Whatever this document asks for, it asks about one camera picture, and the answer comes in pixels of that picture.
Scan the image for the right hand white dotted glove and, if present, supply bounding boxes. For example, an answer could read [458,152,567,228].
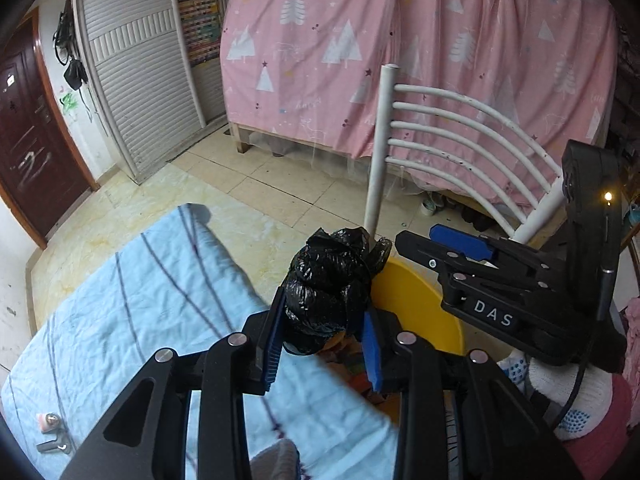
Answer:
[498,349,613,441]

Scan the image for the black plastic bag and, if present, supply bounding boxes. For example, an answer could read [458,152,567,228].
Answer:
[283,228,393,356]

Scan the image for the white slatted wardrobe door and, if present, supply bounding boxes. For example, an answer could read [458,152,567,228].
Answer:
[76,0,205,183]

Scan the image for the black bags hanging on wall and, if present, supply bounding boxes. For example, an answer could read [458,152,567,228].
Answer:
[52,0,88,91]

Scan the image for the light blue bed sheet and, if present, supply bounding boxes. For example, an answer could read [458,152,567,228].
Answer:
[1,204,397,479]

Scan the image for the white metal chair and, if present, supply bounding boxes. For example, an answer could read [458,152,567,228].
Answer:
[363,64,563,243]

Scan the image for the yellow plastic basin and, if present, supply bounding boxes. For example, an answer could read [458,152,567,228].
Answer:
[371,258,465,356]

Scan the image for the colourful wall chart poster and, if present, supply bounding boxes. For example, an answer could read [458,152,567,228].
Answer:
[178,0,221,67]

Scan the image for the dark red wooden door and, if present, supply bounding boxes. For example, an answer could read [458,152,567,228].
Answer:
[1,10,99,249]

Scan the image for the pink tree pattern curtain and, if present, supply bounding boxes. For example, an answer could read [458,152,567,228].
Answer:
[220,0,622,212]

